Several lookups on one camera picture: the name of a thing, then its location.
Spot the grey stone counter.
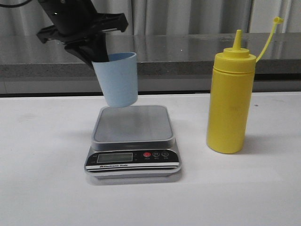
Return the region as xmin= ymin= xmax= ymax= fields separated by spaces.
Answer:
xmin=0 ymin=33 xmax=301 ymax=97

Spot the grey pleated curtain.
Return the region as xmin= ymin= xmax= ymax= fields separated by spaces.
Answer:
xmin=0 ymin=0 xmax=301 ymax=36

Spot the yellow squeeze bottle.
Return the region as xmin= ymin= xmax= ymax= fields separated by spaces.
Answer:
xmin=206 ymin=17 xmax=284 ymax=154

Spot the silver digital kitchen scale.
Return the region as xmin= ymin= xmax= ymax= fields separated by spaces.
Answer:
xmin=84 ymin=105 xmax=182 ymax=179

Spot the light blue plastic cup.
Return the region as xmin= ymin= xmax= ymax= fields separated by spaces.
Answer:
xmin=92 ymin=52 xmax=138 ymax=107

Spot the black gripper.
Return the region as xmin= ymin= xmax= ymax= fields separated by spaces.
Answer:
xmin=37 ymin=0 xmax=128 ymax=70

